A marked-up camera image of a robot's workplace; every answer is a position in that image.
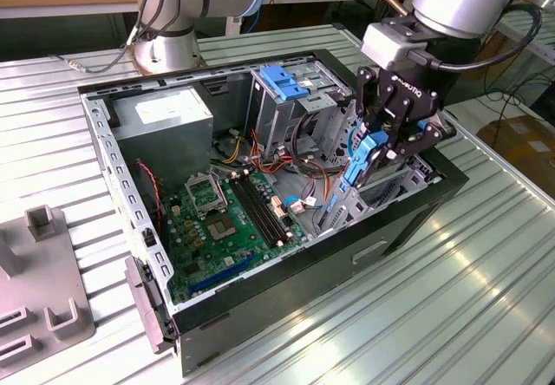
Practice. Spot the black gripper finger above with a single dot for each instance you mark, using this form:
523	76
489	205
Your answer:
368	94
438	133

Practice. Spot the large labelled cardboard box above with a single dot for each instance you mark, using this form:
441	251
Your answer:
520	142

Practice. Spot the CPU socket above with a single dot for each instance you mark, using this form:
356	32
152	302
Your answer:
222	229

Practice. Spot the grey metal optical drive cage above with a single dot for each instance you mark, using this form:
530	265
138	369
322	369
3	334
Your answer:
277	116

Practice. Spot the black open PC case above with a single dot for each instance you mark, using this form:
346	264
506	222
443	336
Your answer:
282	289

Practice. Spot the black case fan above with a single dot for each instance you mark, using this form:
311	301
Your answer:
149	203

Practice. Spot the blue plastic drive latch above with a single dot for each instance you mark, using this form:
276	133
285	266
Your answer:
284	83

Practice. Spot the blue expansion slot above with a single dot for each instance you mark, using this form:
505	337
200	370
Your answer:
221	276

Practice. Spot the metal slat shelf table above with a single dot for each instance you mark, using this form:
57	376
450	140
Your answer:
547	49

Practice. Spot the green motherboard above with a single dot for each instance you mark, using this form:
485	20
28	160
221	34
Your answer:
225	250

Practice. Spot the black RAM slot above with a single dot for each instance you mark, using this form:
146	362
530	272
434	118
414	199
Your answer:
256	213
266	207

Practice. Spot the metal disk bay cage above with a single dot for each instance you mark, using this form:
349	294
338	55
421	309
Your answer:
353	218

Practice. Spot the grey power supply box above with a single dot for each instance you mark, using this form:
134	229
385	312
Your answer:
165	142

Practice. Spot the grey parts rack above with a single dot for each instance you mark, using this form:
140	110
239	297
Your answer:
43	281

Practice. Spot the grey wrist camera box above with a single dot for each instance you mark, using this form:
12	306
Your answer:
386	47

